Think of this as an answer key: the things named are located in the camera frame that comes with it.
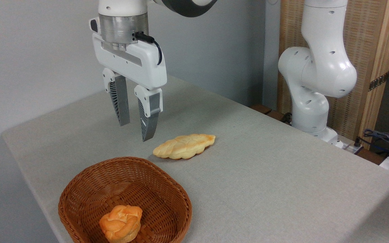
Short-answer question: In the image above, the metal screen hinge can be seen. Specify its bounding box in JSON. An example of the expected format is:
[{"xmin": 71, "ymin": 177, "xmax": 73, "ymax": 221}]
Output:
[{"xmin": 368, "ymin": 72, "xmax": 389, "ymax": 92}]

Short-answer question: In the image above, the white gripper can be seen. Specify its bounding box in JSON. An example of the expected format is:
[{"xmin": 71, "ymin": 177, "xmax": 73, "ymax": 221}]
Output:
[{"xmin": 89, "ymin": 18, "xmax": 167, "ymax": 142}]

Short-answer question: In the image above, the brown wooden block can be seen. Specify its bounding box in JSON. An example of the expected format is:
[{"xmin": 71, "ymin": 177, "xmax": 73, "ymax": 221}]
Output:
[{"xmin": 250, "ymin": 104, "xmax": 291, "ymax": 124}]

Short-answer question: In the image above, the wooden woven folding screen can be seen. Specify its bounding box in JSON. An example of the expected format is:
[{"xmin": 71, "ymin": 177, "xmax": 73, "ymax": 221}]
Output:
[{"xmin": 277, "ymin": 0, "xmax": 389, "ymax": 149}]

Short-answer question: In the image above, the bundle of dark cables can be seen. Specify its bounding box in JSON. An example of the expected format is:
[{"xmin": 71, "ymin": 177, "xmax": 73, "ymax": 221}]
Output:
[{"xmin": 363, "ymin": 129, "xmax": 389, "ymax": 159}]

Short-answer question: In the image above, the brown woven wicker basket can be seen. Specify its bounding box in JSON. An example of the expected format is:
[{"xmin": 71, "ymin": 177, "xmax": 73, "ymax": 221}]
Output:
[{"xmin": 58, "ymin": 157, "xmax": 192, "ymax": 243}]

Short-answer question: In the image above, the round golden bread roll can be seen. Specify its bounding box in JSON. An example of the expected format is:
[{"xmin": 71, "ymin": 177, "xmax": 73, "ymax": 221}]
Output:
[{"xmin": 99, "ymin": 205, "xmax": 143, "ymax": 243}]

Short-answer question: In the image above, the long braided bread loaf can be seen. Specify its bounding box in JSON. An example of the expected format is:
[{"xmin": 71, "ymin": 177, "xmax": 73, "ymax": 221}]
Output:
[{"xmin": 153, "ymin": 134, "xmax": 216, "ymax": 160}]

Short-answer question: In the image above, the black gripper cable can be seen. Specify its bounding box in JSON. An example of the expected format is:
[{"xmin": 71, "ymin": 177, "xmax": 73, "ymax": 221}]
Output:
[{"xmin": 134, "ymin": 32, "xmax": 163, "ymax": 65}]

